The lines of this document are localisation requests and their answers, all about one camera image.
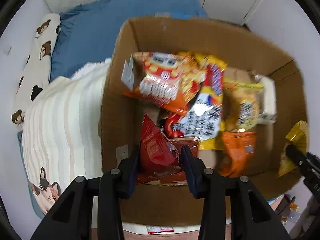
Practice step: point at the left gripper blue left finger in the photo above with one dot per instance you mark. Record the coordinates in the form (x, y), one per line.
(134, 167)

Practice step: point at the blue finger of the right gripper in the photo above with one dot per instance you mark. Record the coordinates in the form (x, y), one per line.
(301, 160)

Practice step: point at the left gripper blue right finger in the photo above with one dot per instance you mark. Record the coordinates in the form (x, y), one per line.
(191, 170)

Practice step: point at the yellow crinkled snack bag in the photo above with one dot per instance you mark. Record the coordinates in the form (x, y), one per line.
(298, 136)

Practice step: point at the small red snack packet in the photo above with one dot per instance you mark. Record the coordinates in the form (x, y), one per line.
(159, 158)

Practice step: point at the yellow red noodle bag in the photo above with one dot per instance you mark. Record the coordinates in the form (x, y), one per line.
(204, 118)

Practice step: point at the orange snack bag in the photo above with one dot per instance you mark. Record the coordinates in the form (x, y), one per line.
(239, 148)

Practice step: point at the white wafer snack pack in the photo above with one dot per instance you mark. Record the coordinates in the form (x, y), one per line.
(268, 103)

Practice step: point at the yellow biscuit bag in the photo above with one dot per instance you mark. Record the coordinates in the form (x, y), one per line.
(242, 109)

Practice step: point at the orange cartoon chips bag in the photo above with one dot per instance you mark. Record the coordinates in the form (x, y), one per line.
(168, 81)

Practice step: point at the dark red snack packet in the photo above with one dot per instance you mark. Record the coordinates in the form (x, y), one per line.
(179, 178)

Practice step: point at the red white snack bar pack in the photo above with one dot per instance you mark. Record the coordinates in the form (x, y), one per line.
(159, 229)

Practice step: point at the striped cream pink blanket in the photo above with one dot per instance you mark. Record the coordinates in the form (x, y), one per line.
(61, 133)

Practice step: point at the bear print long pillow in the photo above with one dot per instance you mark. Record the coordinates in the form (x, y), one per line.
(36, 73)

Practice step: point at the blue pillow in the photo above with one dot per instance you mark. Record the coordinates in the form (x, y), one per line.
(88, 32)

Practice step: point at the wall socket left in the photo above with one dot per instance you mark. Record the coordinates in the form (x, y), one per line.
(7, 49)

